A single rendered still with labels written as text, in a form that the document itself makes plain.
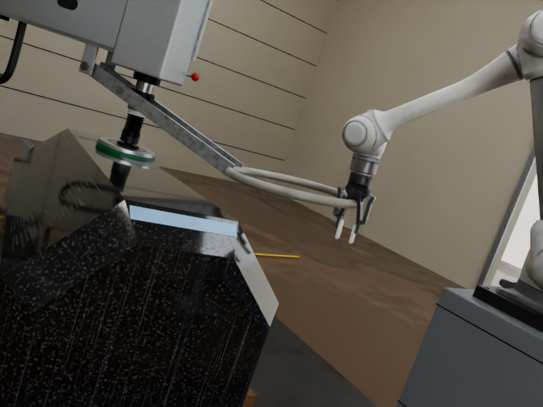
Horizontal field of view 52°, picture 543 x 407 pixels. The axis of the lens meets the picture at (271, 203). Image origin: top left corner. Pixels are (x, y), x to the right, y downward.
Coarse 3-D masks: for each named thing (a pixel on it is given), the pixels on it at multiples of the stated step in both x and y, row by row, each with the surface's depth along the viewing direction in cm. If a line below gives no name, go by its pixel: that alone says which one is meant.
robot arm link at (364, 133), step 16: (496, 64) 163; (512, 64) 160; (464, 80) 167; (480, 80) 165; (496, 80) 164; (512, 80) 163; (432, 96) 164; (448, 96) 164; (464, 96) 166; (368, 112) 164; (384, 112) 163; (400, 112) 161; (416, 112) 162; (352, 128) 160; (368, 128) 159; (384, 128) 162; (352, 144) 160; (368, 144) 161
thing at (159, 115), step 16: (96, 64) 201; (96, 80) 201; (112, 80) 200; (128, 96) 199; (144, 112) 198; (160, 112) 197; (176, 128) 196; (192, 128) 206; (192, 144) 195; (208, 144) 205; (208, 160) 194; (224, 160) 193
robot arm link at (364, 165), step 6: (354, 156) 181; (360, 156) 179; (354, 162) 181; (360, 162) 179; (366, 162) 178; (372, 162) 179; (378, 162) 181; (354, 168) 180; (360, 168) 179; (366, 168) 179; (372, 168) 179; (366, 174) 180; (372, 174) 180
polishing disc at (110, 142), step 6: (102, 138) 204; (108, 138) 210; (108, 144) 198; (114, 144) 200; (120, 150) 197; (126, 150) 197; (132, 150) 199; (138, 150) 204; (144, 150) 209; (150, 150) 215; (144, 156) 201; (150, 156) 204
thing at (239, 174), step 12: (228, 168) 190; (240, 168) 203; (252, 168) 210; (240, 180) 178; (252, 180) 175; (276, 180) 216; (288, 180) 216; (300, 180) 216; (276, 192) 171; (288, 192) 170; (300, 192) 171; (324, 192) 213; (336, 192) 208; (324, 204) 173; (336, 204) 175; (348, 204) 178
